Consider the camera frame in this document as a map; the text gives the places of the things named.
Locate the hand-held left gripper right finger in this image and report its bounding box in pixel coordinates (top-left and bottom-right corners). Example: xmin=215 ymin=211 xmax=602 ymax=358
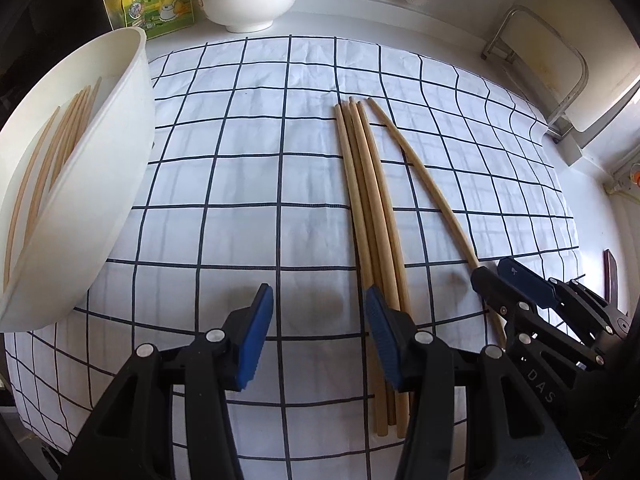
xmin=364 ymin=284 xmax=581 ymax=480

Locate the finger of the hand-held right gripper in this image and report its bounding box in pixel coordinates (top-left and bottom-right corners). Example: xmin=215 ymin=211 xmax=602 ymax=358
xmin=496 ymin=256 xmax=632 ymax=368
xmin=471 ymin=265 xmax=578 ymax=413

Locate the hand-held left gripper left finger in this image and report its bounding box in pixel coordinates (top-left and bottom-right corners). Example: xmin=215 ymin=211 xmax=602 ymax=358
xmin=57 ymin=282 xmax=275 ymax=480

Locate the white round basin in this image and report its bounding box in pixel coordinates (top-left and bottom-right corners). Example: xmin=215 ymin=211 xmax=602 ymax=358
xmin=0 ymin=26 xmax=157 ymax=333

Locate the black white checkered cloth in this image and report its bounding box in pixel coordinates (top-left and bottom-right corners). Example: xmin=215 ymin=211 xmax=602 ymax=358
xmin=5 ymin=35 xmax=583 ymax=461

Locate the plain white bowl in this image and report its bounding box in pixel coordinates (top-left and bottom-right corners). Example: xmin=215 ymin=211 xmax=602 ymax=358
xmin=196 ymin=0 xmax=302 ymax=33

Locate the yellow green seasoning pouch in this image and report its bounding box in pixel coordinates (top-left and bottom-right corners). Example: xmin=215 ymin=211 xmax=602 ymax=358
xmin=119 ymin=0 xmax=197 ymax=41

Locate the black range hood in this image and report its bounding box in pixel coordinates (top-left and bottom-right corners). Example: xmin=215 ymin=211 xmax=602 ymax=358
xmin=0 ymin=0 xmax=123 ymax=126

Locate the metal wire rack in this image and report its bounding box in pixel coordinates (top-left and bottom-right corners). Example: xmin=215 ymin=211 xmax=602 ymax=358
xmin=481 ymin=5 xmax=590 ymax=138

